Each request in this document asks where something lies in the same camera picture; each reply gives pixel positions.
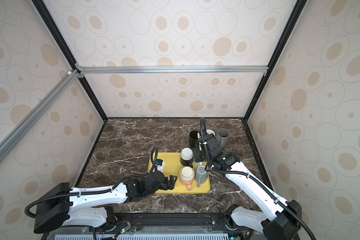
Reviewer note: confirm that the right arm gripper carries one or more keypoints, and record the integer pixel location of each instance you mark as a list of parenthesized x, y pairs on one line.
[(196, 155)]

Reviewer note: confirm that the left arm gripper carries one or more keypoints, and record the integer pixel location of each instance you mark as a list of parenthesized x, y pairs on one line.
[(172, 186)]

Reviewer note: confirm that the peach mug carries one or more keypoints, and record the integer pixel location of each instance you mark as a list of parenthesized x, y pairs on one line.
[(187, 176)]

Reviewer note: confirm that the white round mug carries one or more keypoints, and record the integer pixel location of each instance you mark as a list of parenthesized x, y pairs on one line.
[(210, 132)]

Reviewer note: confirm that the tall grey mug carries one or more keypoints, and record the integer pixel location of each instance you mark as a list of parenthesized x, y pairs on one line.
[(222, 137)]

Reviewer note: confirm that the black mug white base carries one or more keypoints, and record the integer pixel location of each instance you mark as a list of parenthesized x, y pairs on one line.
[(187, 157)]

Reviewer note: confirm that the short grey mug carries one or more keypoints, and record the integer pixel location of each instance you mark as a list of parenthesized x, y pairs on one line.
[(201, 175)]

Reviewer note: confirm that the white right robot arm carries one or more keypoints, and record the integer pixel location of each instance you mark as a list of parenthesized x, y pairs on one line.
[(278, 219)]

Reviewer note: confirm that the yellow tray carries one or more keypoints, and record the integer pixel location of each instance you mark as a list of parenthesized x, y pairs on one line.
[(173, 167)]

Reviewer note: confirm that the aluminium crossbar back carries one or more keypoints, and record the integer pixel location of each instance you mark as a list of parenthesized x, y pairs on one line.
[(173, 70)]

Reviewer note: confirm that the aluminium crossbar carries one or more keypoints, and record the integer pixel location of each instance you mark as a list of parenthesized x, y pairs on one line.
[(173, 70), (14, 137)]

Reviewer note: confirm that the aluminium crossbar left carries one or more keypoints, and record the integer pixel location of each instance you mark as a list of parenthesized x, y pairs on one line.
[(14, 137)]

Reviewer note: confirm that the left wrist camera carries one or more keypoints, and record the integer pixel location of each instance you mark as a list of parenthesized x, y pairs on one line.
[(159, 165)]

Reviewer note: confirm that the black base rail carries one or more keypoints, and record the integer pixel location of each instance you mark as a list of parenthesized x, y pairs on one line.
[(195, 226)]

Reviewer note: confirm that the black right corner post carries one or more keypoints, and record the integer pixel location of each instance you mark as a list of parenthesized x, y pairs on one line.
[(292, 20)]

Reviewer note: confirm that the black corner frame post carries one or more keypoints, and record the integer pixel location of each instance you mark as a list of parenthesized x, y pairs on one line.
[(47, 18)]

